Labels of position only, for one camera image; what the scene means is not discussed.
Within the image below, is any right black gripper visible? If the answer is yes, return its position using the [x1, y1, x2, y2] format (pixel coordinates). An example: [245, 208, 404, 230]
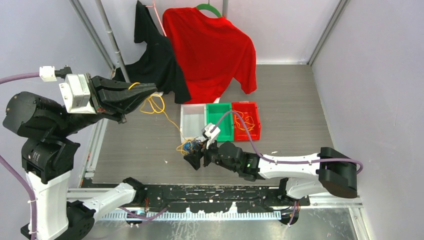
[184, 135, 239, 172]

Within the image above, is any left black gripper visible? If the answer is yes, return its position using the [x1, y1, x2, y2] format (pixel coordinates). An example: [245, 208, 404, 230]
[53, 69, 159, 135]

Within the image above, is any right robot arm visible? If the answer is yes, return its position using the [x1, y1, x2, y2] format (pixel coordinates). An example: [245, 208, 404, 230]
[183, 141, 363, 206]

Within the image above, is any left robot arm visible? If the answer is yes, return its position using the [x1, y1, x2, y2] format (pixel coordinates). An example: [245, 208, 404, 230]
[3, 73, 157, 240]

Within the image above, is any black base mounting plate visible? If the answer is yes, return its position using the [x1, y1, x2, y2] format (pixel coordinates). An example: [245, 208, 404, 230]
[125, 185, 295, 214]

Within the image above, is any white plastic bin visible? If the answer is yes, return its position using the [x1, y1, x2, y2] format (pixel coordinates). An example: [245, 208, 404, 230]
[179, 104, 207, 143]

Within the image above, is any green plastic bin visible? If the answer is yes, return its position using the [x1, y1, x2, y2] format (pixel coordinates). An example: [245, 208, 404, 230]
[205, 102, 235, 143]

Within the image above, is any black t-shirt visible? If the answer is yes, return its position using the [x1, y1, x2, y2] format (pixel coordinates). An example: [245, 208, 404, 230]
[125, 1, 192, 104]

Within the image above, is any red plastic bin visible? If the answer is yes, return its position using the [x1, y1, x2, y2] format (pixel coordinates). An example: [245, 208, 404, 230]
[231, 101, 261, 142]

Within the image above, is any white clothes rack stand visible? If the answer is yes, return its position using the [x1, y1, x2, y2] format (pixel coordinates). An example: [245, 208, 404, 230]
[94, 0, 165, 98]

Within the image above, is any pink clothes hanger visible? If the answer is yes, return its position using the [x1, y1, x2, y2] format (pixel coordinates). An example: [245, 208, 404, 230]
[146, 0, 167, 37]

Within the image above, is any red t-shirt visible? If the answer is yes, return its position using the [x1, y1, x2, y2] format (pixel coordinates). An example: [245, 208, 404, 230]
[162, 7, 257, 104]

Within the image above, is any green clothes hanger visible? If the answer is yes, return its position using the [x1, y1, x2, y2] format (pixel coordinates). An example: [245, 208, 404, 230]
[195, 3, 222, 18]

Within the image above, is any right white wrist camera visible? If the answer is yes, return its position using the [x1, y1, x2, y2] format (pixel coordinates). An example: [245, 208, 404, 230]
[202, 123, 221, 149]

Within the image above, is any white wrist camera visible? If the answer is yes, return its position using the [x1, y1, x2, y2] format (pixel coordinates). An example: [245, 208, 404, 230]
[202, 123, 221, 149]
[59, 74, 96, 114]

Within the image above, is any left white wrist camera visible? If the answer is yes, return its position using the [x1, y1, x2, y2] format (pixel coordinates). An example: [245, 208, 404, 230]
[59, 74, 96, 114]

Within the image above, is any aluminium frame rail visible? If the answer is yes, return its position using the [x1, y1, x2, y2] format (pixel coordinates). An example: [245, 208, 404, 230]
[67, 188, 364, 210]

